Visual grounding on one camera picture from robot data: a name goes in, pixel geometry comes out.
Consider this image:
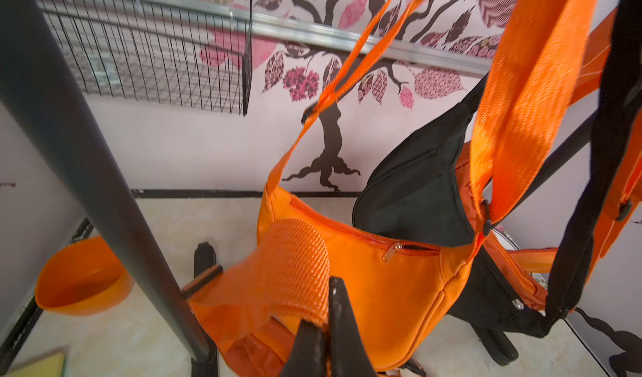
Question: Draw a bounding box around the black clothes rack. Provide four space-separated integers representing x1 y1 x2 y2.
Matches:
1 0 219 376

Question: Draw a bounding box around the black sling bag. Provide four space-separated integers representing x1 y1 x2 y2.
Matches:
353 0 641 365

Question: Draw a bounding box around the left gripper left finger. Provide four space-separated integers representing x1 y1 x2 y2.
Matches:
279 320 326 377

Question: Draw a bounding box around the orange plastic cup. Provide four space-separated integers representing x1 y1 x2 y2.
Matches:
35 236 135 317

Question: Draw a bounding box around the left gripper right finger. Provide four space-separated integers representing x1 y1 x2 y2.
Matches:
329 277 376 377

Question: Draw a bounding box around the black wire basket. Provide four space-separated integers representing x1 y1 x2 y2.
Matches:
35 0 252 115

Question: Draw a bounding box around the dark orange bag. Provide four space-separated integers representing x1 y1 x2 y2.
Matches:
188 219 329 376
456 10 641 310

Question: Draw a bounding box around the yellow sponge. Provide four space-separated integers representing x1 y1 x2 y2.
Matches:
7 352 66 377

